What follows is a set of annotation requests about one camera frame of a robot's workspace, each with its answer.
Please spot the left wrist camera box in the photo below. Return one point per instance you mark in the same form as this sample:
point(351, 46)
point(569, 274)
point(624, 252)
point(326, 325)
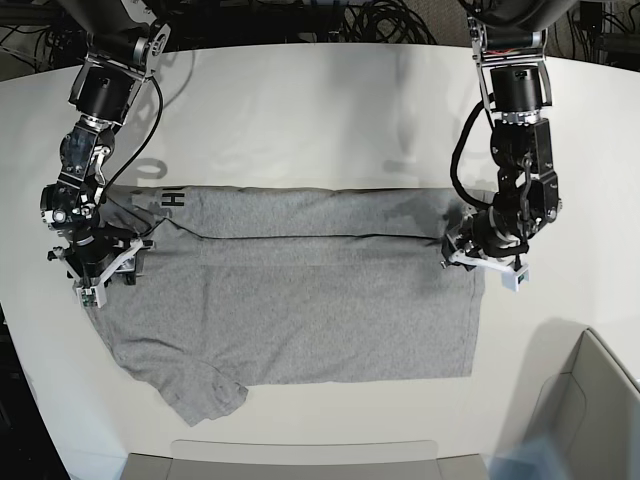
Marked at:
point(513, 279)

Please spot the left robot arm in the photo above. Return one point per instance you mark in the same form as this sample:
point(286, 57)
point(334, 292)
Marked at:
point(509, 41)

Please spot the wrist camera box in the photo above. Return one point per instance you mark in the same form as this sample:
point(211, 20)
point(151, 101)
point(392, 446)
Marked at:
point(93, 296)
point(513, 279)

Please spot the grey T-shirt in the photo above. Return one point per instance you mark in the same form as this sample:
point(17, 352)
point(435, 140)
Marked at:
point(249, 287)

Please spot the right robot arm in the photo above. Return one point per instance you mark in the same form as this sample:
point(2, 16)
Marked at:
point(124, 42)

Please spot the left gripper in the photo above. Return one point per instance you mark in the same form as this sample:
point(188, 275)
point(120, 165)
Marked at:
point(483, 239)

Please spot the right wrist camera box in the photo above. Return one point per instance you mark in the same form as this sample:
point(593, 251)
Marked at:
point(93, 296)

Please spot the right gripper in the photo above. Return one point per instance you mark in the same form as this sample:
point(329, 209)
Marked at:
point(95, 253)

